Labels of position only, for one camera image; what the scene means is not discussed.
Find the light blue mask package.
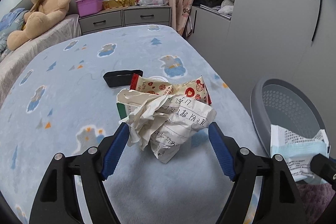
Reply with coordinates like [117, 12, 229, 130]
[270, 125, 330, 185]

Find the written paper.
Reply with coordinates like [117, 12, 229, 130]
[121, 94, 217, 164]

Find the grey perforated trash bin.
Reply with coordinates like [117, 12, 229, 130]
[249, 77, 328, 185]

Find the light blue patterned blanket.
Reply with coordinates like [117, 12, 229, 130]
[1, 26, 264, 223]

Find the crumpled white green carton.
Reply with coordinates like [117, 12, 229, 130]
[116, 89, 154, 119]

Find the black plastic clip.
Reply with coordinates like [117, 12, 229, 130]
[103, 69, 143, 88]

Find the red white snack wrapper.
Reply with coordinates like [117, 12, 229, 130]
[130, 74, 212, 105]

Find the grey bed sheet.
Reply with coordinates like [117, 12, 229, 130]
[1, 14, 81, 103]

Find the white round lid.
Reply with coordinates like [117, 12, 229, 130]
[149, 76, 168, 83]

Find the grey wardrobe cabinet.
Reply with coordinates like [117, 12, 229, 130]
[189, 0, 335, 122]

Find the blue patterned pillow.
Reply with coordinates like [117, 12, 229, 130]
[0, 8, 28, 58]

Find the grey drawer dresser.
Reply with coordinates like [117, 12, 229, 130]
[79, 6, 172, 35]

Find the purple plastic basket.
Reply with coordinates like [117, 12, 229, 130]
[76, 0, 103, 17]

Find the tan teddy bear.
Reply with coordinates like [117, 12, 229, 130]
[7, 0, 71, 51]

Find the gold wrapped gift box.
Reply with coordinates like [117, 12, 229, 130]
[102, 0, 138, 10]

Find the pink cartoon folded board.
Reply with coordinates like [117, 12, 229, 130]
[176, 0, 194, 35]

